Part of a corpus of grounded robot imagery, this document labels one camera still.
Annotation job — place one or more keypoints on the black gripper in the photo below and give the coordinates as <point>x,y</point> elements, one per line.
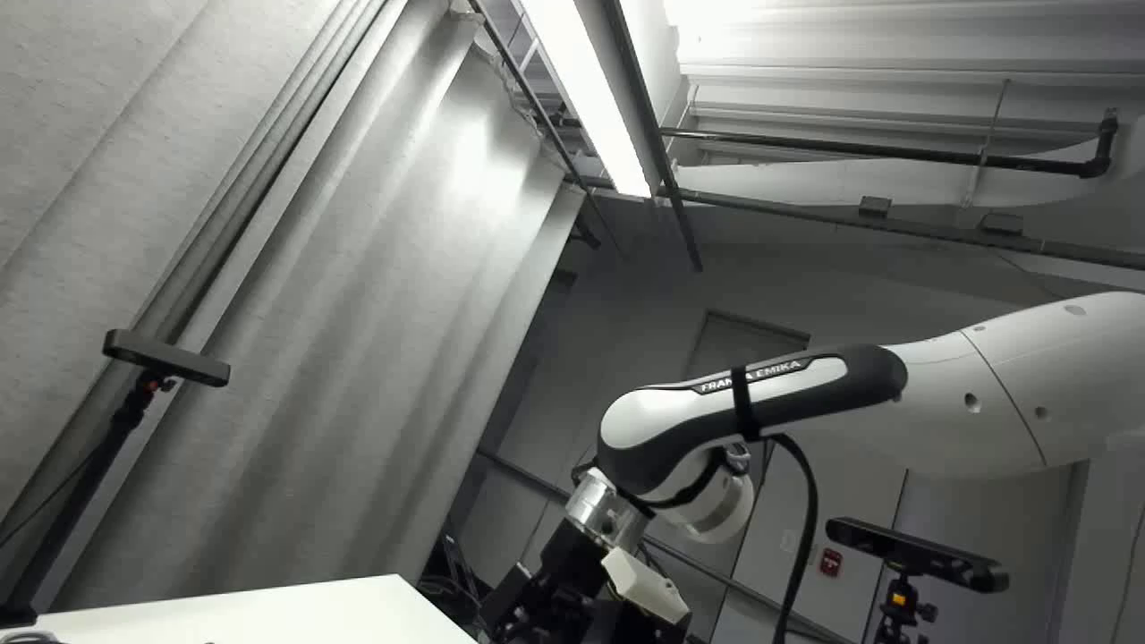
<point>560,596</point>

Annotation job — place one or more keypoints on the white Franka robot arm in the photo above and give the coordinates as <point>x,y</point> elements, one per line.
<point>1026,380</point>

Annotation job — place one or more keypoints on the black tripod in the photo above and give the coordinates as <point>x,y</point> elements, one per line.
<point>904,610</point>

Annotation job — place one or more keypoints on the grey curtain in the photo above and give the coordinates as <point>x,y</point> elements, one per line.
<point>299,357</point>

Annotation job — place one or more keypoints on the grey ceiling conduit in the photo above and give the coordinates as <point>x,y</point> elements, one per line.
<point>908,219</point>

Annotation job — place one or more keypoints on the long ceiling light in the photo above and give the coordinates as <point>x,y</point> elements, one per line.
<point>584,83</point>

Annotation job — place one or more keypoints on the black ceiling pipe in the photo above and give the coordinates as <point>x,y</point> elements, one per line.
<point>908,152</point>

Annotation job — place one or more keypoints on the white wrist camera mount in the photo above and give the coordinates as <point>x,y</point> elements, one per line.
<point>644,583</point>

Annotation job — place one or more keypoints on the red wall alarm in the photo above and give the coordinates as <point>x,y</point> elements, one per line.
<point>830,561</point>

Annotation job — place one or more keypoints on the black camera on tripod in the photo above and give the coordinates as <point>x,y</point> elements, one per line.
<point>917,555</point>

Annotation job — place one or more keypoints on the black bar camera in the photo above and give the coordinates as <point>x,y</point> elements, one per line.
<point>164,357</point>

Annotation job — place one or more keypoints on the black pole camera stand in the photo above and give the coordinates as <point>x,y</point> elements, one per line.
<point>91,475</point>

